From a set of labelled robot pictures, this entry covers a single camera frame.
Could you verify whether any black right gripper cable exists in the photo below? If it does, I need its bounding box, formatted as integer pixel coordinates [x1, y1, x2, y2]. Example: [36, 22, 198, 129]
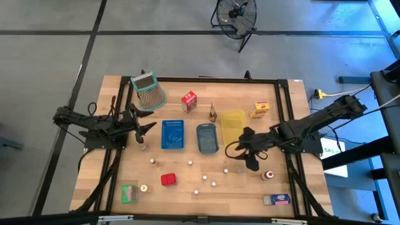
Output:
[224, 139, 269, 161]

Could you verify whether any yellow extension cord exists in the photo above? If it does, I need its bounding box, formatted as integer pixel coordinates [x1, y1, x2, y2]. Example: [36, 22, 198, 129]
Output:
[314, 84, 373, 100]

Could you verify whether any red Froot Loops cereal box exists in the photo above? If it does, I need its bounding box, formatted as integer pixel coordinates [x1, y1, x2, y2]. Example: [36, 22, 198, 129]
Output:
[181, 90, 198, 114]

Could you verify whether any black floor fan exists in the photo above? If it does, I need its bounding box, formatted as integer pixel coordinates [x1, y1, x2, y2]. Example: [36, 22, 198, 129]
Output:
[209, 0, 258, 54]

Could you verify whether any grey floor object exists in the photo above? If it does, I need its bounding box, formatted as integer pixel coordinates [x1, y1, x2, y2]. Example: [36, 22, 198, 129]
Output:
[0, 123, 24, 150]

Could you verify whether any white sign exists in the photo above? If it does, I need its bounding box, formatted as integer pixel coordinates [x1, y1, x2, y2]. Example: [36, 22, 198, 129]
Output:
[320, 137, 349, 178]

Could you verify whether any yellow plastic bin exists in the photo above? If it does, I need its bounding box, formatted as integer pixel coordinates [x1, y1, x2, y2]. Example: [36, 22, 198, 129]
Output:
[220, 109, 248, 146]

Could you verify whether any black steel beam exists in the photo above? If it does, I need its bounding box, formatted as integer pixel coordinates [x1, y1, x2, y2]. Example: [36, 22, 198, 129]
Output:
[321, 134, 395, 171]

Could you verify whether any green Apple Jacks cereal box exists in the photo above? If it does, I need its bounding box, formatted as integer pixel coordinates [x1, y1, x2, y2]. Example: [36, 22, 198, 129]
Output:
[121, 184, 139, 205]

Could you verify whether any dark neighbouring workbench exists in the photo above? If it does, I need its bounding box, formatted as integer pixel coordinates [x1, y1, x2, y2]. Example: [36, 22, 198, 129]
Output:
[369, 59, 400, 225]

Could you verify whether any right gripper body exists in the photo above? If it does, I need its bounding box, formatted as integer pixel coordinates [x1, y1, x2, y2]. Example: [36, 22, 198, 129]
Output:
[242, 134, 273, 156]

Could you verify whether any black aluminium table frame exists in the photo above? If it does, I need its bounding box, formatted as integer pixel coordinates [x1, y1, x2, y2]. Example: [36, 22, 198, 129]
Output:
[0, 69, 400, 225]

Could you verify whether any teal plastic bin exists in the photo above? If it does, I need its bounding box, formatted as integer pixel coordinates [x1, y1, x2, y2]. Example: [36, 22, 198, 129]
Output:
[196, 122, 220, 154]

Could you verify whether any white frame bracket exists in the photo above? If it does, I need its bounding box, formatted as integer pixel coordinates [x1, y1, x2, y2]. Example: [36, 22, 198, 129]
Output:
[98, 214, 134, 223]
[271, 217, 309, 225]

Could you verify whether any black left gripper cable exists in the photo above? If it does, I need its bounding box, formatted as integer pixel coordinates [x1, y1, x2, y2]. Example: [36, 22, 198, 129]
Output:
[87, 95, 117, 121]

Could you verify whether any brown taco seasoning packet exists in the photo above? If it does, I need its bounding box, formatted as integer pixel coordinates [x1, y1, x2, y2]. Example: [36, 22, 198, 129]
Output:
[208, 102, 218, 123]

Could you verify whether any red smoked paprika tin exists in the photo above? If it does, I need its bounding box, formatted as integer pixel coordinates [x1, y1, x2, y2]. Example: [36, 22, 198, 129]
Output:
[160, 172, 178, 188]

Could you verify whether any blue Frosted Flakes cereal box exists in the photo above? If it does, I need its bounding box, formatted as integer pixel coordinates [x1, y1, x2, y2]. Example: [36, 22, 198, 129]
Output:
[262, 192, 292, 206]

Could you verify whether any blue slotted plastic basket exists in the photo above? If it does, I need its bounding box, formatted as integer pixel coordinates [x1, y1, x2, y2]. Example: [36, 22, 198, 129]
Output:
[161, 119, 186, 150]

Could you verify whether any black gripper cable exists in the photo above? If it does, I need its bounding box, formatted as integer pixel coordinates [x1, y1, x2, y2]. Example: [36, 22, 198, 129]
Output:
[224, 139, 269, 161]
[87, 95, 117, 121]

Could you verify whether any yellow Corn Pops cereal box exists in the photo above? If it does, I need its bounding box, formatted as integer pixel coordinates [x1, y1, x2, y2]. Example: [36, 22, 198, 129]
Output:
[249, 101, 271, 119]

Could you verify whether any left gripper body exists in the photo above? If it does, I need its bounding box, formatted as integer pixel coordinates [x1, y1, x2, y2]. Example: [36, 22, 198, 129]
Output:
[122, 104, 144, 144]

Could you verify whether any steel box grater teal trim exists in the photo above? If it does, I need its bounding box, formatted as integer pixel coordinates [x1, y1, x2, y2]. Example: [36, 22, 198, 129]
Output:
[130, 70, 168, 111]

